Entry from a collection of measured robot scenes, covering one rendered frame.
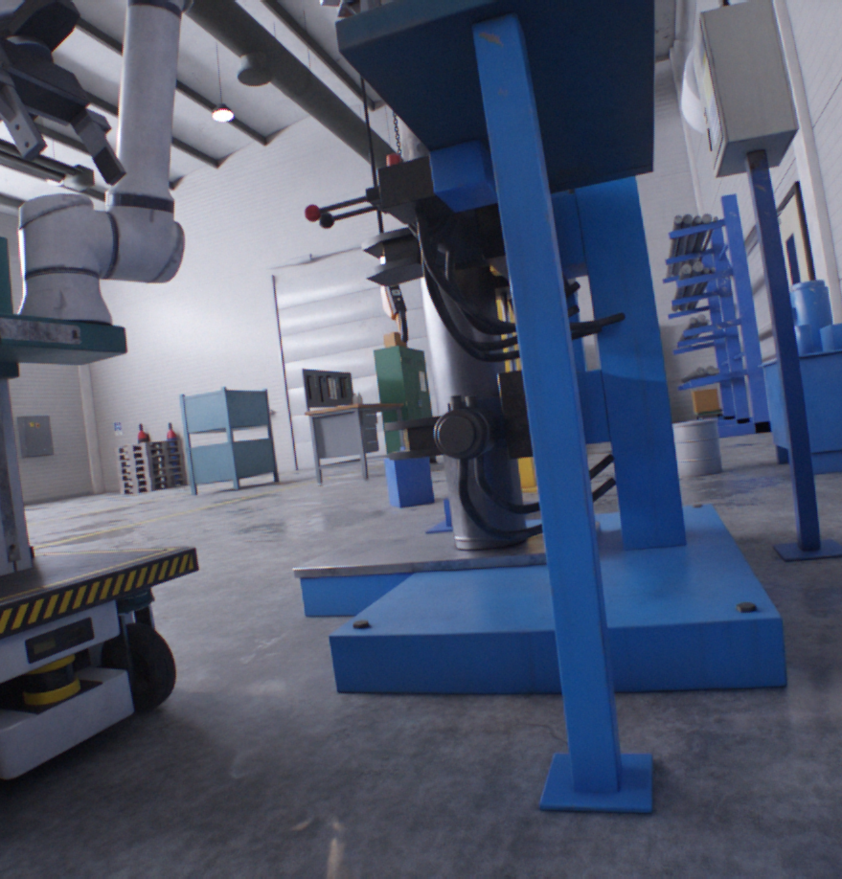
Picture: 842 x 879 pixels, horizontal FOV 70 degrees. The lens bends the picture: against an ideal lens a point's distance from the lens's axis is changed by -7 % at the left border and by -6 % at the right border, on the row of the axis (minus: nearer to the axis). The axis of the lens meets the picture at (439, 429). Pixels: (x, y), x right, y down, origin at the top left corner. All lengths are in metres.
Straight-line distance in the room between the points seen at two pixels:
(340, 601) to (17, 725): 0.98
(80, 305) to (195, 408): 8.44
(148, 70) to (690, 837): 1.67
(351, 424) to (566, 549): 7.02
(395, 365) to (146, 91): 7.79
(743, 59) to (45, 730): 2.23
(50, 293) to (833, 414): 3.41
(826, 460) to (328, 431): 5.72
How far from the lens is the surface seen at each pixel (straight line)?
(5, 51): 0.89
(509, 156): 0.85
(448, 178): 1.24
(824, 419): 3.71
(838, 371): 3.73
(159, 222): 1.58
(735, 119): 2.04
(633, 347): 1.70
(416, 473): 4.38
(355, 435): 7.74
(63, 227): 1.50
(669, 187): 13.04
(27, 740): 1.22
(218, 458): 9.64
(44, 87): 0.91
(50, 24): 0.94
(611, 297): 1.72
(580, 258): 1.74
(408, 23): 0.94
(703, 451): 4.16
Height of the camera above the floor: 0.50
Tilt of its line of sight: level
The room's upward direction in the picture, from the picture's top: 8 degrees counter-clockwise
